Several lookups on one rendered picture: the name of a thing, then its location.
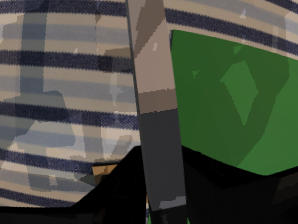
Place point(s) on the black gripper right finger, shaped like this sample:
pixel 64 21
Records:
pixel 217 193

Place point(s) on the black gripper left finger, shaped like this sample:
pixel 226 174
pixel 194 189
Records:
pixel 119 199

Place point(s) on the green putting mat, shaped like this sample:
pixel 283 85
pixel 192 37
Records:
pixel 236 103

